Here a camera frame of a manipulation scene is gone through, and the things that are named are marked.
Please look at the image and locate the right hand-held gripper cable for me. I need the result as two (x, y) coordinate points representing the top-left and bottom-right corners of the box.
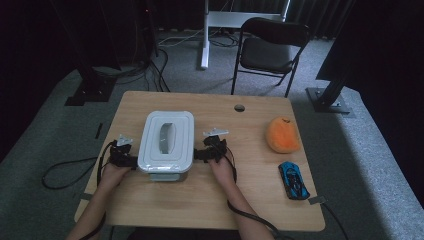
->
(223, 151), (296, 240)

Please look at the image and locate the white box lid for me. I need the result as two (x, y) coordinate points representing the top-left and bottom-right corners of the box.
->
(137, 110), (196, 175)

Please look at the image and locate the thin black cable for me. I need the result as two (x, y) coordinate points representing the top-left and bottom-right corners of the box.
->
(320, 202), (350, 240)

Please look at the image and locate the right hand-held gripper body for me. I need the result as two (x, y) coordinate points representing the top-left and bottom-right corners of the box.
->
(202, 127), (231, 164)

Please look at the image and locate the white floor cable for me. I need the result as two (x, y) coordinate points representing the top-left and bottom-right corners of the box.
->
(158, 28), (205, 48)

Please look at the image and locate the left hand-held gripper cable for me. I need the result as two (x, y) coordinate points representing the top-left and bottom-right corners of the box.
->
(78, 141), (118, 240)

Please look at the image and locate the white desk frame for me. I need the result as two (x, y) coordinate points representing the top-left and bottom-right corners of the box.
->
(199, 0), (292, 70)

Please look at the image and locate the orange plush toy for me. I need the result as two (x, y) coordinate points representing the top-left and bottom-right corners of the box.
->
(265, 115), (302, 155)

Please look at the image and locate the hand-held gripper cable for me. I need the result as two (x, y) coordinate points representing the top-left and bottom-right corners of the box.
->
(78, 141), (118, 240)
(223, 151), (296, 240)

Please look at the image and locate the black floor cable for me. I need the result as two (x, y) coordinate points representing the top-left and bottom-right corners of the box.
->
(41, 156), (100, 191)

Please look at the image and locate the black metal stand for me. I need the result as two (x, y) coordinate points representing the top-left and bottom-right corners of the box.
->
(49, 0), (118, 107)
(305, 0), (355, 116)

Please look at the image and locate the bundle of black cables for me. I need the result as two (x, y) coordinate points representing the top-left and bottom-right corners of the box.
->
(93, 48), (172, 93)

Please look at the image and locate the person's left hand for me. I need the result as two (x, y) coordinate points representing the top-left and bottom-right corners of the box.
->
(99, 162), (133, 194)

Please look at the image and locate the dark curtain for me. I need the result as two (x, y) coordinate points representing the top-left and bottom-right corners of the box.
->
(286, 0), (355, 41)

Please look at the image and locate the person's dark lap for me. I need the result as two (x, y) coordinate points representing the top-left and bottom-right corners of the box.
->
(126, 228), (244, 240)

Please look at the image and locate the clear glass container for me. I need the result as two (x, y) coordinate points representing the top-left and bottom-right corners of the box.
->
(148, 168), (190, 183)

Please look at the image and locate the black folding chair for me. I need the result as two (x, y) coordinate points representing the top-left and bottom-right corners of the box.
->
(230, 17), (313, 98)

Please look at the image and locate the black computer tower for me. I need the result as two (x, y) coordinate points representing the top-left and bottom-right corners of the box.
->
(131, 0), (160, 65)

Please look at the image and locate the person's right hand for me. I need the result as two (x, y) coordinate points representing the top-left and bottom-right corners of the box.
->
(209, 158), (238, 194)

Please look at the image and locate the blue toy car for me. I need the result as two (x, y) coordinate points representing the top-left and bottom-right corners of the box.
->
(278, 161), (311, 201)

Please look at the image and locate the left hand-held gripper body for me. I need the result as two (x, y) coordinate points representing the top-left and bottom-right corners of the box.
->
(109, 134), (134, 168)

